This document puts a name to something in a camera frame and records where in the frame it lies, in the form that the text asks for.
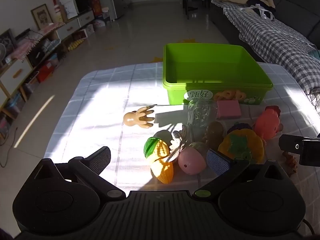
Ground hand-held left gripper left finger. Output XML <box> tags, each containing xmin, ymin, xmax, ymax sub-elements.
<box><xmin>32</xmin><ymin>146</ymin><xmax>127</xmax><ymax>202</ymax></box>

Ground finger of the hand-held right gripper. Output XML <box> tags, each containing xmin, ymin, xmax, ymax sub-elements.
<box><xmin>279</xmin><ymin>134</ymin><xmax>320</xmax><ymax>167</ymax></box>

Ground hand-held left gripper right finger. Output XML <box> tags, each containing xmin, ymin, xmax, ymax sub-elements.
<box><xmin>192</xmin><ymin>149</ymin><xmax>288</xmax><ymax>202</ymax></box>

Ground pink egg toy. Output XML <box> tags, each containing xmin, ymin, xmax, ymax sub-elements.
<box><xmin>178</xmin><ymin>142</ymin><xmax>208</xmax><ymax>175</ymax></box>

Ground pink rubber chicken toy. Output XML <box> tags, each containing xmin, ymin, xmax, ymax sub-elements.
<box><xmin>254</xmin><ymin>105</ymin><xmax>284</xmax><ymax>140</ymax></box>

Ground orange toy pumpkin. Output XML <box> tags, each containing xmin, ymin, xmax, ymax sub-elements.
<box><xmin>218</xmin><ymin>129</ymin><xmax>265</xmax><ymax>165</ymax></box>

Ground yellow toy corn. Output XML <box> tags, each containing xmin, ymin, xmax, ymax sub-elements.
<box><xmin>143</xmin><ymin>130</ymin><xmax>174</xmax><ymax>184</ymax></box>

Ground green plastic box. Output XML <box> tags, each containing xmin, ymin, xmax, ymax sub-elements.
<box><xmin>162</xmin><ymin>43</ymin><xmax>273</xmax><ymax>105</ymax></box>

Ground amber translucent toy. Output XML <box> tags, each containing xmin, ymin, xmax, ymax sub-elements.
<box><xmin>204</xmin><ymin>121</ymin><xmax>225</xmax><ymax>151</ymax></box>

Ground purple toy grapes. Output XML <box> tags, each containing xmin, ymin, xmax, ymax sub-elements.
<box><xmin>227</xmin><ymin>122</ymin><xmax>253</xmax><ymax>134</ymax></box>

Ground clear glass jar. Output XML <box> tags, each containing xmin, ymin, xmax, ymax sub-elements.
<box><xmin>187</xmin><ymin>99</ymin><xmax>218</xmax><ymax>141</ymax></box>

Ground tan octopus toy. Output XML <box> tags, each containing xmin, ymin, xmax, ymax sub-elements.
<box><xmin>123</xmin><ymin>106</ymin><xmax>155</xmax><ymax>128</ymax></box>

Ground pink foam block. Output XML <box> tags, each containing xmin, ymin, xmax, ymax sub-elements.
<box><xmin>216</xmin><ymin>100</ymin><xmax>242</xmax><ymax>119</ymax></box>

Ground white checked tablecloth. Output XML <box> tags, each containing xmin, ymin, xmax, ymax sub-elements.
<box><xmin>44</xmin><ymin>62</ymin><xmax>320</xmax><ymax>202</ymax></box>

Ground red storage box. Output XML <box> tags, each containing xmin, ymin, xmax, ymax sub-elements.
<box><xmin>37</xmin><ymin>61</ymin><xmax>54</xmax><ymax>83</ymax></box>

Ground grey checkered sofa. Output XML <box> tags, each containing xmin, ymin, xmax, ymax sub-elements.
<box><xmin>211</xmin><ymin>0</ymin><xmax>320</xmax><ymax>117</ymax></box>

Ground row of yellow ducks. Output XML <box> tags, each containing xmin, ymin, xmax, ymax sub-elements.
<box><xmin>67</xmin><ymin>39</ymin><xmax>84</xmax><ymax>52</ymax></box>

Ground white wooden tv cabinet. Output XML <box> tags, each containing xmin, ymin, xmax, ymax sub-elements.
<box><xmin>0</xmin><ymin>9</ymin><xmax>95</xmax><ymax>120</ymax></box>

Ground white printed carton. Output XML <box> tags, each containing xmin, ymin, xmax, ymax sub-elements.
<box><xmin>75</xmin><ymin>25</ymin><xmax>95</xmax><ymax>39</ymax></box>

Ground pink lace cloth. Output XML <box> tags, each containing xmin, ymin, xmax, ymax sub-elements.
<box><xmin>12</xmin><ymin>21</ymin><xmax>65</xmax><ymax>58</ymax></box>

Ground black bag with white ribbon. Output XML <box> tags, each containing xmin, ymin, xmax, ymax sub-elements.
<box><xmin>246</xmin><ymin>0</ymin><xmax>277</xmax><ymax>20</ymax></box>

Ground dark grey sofa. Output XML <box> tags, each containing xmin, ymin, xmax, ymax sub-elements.
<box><xmin>209</xmin><ymin>0</ymin><xmax>320</xmax><ymax>53</ymax></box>

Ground red gift box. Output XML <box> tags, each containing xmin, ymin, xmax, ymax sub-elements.
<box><xmin>90</xmin><ymin>0</ymin><xmax>103</xmax><ymax>18</ymax></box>

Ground framed cartoon picture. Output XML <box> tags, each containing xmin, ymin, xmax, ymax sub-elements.
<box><xmin>31</xmin><ymin>4</ymin><xmax>53</xmax><ymax>30</ymax></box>

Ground white microwave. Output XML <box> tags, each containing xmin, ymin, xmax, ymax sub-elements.
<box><xmin>64</xmin><ymin>0</ymin><xmax>91</xmax><ymax>19</ymax></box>

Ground black floor cable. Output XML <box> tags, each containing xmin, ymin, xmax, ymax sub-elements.
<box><xmin>0</xmin><ymin>127</ymin><xmax>18</xmax><ymax>168</ymax></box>

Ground dark picture frame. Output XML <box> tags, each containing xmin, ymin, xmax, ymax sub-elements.
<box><xmin>0</xmin><ymin>29</ymin><xmax>17</xmax><ymax>58</ymax></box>

